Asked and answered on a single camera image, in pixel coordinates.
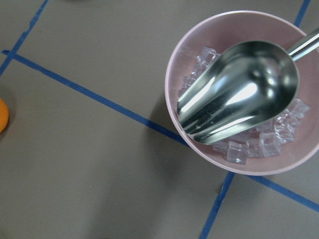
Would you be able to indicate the clear ice cubes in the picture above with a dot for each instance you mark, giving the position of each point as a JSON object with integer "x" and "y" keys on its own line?
{"x": 264, "y": 140}

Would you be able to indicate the orange mandarin fruit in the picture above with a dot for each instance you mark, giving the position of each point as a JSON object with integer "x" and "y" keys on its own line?
{"x": 4, "y": 115}

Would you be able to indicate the metal ice scoop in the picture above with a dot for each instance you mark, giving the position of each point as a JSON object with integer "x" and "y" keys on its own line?
{"x": 249, "y": 84}

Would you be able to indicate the pink bowl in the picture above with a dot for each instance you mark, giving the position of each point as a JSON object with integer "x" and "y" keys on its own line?
{"x": 221, "y": 32}

